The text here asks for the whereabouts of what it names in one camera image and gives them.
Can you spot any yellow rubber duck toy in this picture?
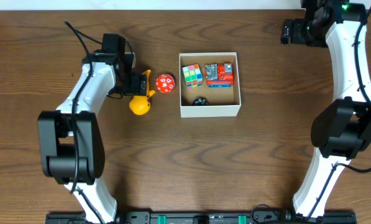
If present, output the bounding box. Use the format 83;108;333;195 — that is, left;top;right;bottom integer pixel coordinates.
129;70;156;115

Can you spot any red polyhedral die ball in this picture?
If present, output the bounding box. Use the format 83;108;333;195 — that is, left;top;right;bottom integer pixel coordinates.
155;73;175;93

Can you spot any multicoloured puzzle cube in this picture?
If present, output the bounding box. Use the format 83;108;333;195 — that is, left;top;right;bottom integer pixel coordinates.
181;64;203;89

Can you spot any small black round cap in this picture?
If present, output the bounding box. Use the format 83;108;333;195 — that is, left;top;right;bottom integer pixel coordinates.
192;98;208;106

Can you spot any red toy fire truck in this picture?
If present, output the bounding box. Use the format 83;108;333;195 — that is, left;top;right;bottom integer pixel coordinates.
205;63;234;88

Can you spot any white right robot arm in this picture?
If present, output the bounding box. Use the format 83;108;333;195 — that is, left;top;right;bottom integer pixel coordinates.
280;0;371;223

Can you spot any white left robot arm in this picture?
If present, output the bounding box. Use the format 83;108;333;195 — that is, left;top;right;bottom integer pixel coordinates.
37;34;155;223

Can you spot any beige cardboard box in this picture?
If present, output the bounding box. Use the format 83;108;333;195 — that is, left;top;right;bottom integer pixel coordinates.
178;52;242;118

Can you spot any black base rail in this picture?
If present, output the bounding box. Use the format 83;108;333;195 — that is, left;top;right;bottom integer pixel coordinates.
45;203;357;224

